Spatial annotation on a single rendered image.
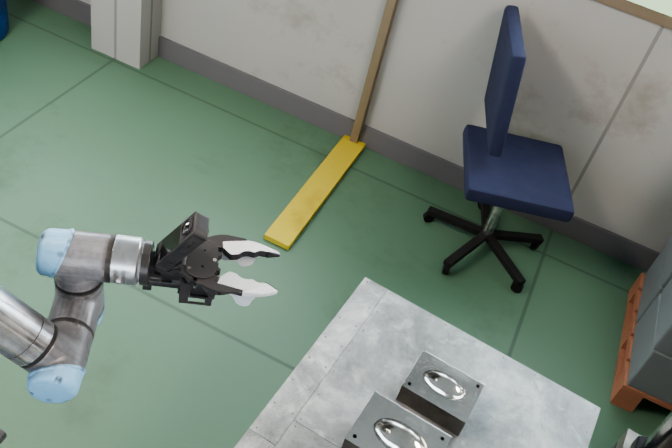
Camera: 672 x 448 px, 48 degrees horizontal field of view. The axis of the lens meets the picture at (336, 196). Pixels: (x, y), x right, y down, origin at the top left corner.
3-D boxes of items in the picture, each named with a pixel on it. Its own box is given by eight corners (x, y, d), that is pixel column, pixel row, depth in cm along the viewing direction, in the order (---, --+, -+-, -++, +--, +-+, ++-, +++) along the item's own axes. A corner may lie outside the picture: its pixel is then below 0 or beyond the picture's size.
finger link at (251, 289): (273, 306, 123) (219, 286, 123) (278, 286, 118) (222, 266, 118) (267, 322, 121) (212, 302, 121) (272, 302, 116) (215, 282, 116)
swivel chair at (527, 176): (551, 237, 366) (652, 56, 298) (521, 315, 325) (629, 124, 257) (438, 184, 379) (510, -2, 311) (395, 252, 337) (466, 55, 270)
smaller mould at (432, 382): (395, 399, 186) (401, 385, 182) (417, 363, 195) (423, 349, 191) (458, 436, 181) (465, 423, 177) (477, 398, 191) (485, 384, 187)
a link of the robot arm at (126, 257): (118, 224, 118) (108, 268, 113) (148, 228, 119) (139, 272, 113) (119, 252, 124) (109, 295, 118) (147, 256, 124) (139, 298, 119)
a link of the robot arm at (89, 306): (44, 351, 122) (41, 308, 115) (61, 297, 130) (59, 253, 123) (95, 356, 123) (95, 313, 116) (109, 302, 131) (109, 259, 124)
